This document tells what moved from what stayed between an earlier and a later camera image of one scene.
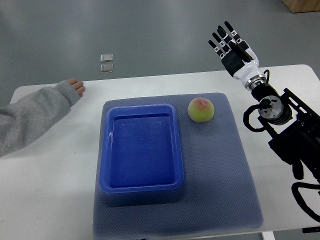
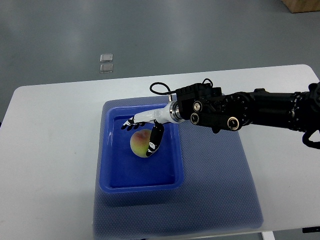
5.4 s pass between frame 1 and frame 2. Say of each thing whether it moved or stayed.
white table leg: stayed
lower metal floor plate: stayed
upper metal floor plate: stayed
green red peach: moved
